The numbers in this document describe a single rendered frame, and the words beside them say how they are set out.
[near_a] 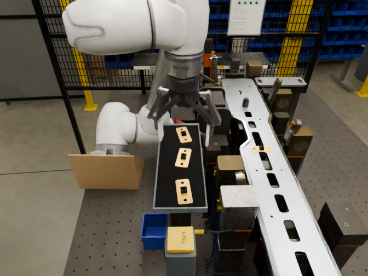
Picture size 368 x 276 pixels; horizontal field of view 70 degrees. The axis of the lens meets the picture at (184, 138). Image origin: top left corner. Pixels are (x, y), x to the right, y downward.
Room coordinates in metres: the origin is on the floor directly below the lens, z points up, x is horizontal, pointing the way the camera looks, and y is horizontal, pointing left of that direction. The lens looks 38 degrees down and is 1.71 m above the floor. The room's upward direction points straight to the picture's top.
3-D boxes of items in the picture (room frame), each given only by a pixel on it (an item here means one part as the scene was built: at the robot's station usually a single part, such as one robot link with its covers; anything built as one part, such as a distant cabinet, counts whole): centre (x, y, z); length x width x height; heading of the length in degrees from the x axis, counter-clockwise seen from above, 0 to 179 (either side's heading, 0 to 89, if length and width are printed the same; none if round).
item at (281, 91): (1.24, -0.53, 0.87); 0.12 x 0.07 x 0.35; 91
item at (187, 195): (0.47, 0.00, 1.17); 0.08 x 0.04 x 0.01; 7
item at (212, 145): (0.73, -0.11, 0.90); 0.05 x 0.05 x 0.40; 1
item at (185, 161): (0.60, 0.00, 1.17); 0.08 x 0.04 x 0.01; 170
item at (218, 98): (0.92, -0.11, 0.95); 0.18 x 0.13 x 0.49; 1
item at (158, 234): (0.61, 0.12, 0.75); 0.11 x 0.10 x 0.09; 1
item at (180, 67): (0.60, 0.00, 1.47); 0.09 x 0.09 x 0.06
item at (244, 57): (1.72, -0.11, 1.02); 0.90 x 0.22 x 0.03; 91
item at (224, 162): (0.67, -0.15, 0.89); 0.12 x 0.08 x 0.38; 91
